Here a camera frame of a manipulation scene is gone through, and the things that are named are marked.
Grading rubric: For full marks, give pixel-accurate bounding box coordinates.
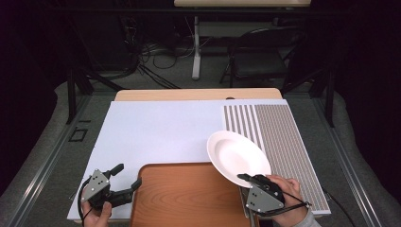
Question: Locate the white board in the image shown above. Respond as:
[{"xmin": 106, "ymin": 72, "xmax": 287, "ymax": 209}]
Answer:
[{"xmin": 66, "ymin": 99, "xmax": 332, "ymax": 221}]

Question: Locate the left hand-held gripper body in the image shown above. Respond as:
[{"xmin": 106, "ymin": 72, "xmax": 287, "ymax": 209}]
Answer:
[{"xmin": 80, "ymin": 168, "xmax": 134, "ymax": 212}]

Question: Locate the white table leg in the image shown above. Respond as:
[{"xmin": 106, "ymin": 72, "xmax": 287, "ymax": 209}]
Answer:
[{"xmin": 191, "ymin": 15, "xmax": 202, "ymax": 80}]

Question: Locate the person's right hand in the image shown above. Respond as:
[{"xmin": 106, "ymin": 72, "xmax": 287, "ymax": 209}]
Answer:
[{"xmin": 266, "ymin": 174, "xmax": 311, "ymax": 227}]

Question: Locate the brown wooden tray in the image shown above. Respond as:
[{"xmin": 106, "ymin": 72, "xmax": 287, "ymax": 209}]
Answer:
[{"xmin": 130, "ymin": 162, "xmax": 260, "ymax": 227}]

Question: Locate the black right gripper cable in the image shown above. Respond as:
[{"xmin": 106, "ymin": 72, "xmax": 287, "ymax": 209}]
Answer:
[{"xmin": 254, "ymin": 187, "xmax": 357, "ymax": 227}]

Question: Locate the black metal stand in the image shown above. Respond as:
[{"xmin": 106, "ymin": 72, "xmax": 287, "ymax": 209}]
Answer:
[
  {"xmin": 282, "ymin": 60, "xmax": 336, "ymax": 128},
  {"xmin": 64, "ymin": 67, "xmax": 126, "ymax": 125}
]

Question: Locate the white plate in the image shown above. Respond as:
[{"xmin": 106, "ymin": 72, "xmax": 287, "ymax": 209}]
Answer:
[{"xmin": 206, "ymin": 130, "xmax": 272, "ymax": 189}]

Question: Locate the person's left hand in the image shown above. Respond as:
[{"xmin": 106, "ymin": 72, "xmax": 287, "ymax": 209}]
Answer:
[{"xmin": 80, "ymin": 200, "xmax": 113, "ymax": 227}]

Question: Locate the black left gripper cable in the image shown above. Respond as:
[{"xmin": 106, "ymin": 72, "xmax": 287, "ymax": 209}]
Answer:
[{"xmin": 77, "ymin": 178, "xmax": 95, "ymax": 227}]

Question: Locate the beige background table top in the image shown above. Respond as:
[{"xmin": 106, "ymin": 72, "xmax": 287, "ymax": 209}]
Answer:
[{"xmin": 173, "ymin": 0, "xmax": 312, "ymax": 8}]

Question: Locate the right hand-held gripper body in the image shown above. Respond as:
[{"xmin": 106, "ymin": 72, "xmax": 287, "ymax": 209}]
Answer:
[{"xmin": 245, "ymin": 173, "xmax": 287, "ymax": 214}]

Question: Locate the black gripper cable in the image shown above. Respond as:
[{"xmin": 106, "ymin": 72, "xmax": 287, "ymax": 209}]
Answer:
[
  {"xmin": 254, "ymin": 187, "xmax": 357, "ymax": 227},
  {"xmin": 77, "ymin": 178, "xmax": 95, "ymax": 227}
]

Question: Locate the bundle of black cables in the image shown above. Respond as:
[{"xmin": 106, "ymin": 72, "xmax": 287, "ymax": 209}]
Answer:
[{"xmin": 121, "ymin": 15, "xmax": 193, "ymax": 89}]

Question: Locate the light wooden table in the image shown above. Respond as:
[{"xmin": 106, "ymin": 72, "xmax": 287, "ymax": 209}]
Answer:
[{"xmin": 113, "ymin": 87, "xmax": 283, "ymax": 102}]

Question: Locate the grey metal floor rail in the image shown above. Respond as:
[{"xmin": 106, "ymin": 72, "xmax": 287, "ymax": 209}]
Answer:
[
  {"xmin": 311, "ymin": 94, "xmax": 384, "ymax": 227},
  {"xmin": 10, "ymin": 94, "xmax": 93, "ymax": 227}
]

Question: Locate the grey striped placemat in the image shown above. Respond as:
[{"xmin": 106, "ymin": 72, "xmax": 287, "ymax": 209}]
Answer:
[{"xmin": 223, "ymin": 103, "xmax": 332, "ymax": 216}]

